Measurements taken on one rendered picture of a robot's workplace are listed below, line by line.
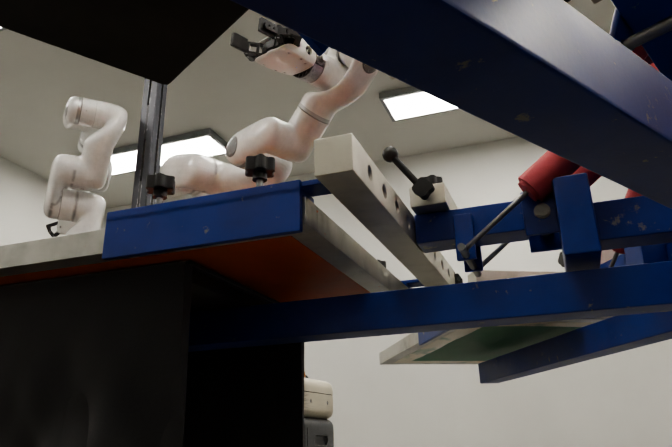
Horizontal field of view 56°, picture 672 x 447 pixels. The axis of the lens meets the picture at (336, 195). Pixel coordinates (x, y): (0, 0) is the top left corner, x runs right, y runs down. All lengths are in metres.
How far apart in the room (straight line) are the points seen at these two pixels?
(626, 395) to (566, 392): 0.37
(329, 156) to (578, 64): 0.43
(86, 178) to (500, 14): 1.78
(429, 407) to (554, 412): 0.86
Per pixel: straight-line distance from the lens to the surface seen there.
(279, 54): 1.35
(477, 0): 0.32
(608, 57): 0.43
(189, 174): 1.66
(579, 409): 4.79
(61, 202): 2.06
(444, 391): 4.89
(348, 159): 0.75
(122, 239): 0.93
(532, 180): 0.97
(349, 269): 1.01
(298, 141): 1.47
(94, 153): 2.02
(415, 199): 1.02
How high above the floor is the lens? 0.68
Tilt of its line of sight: 22 degrees up
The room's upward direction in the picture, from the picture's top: 2 degrees counter-clockwise
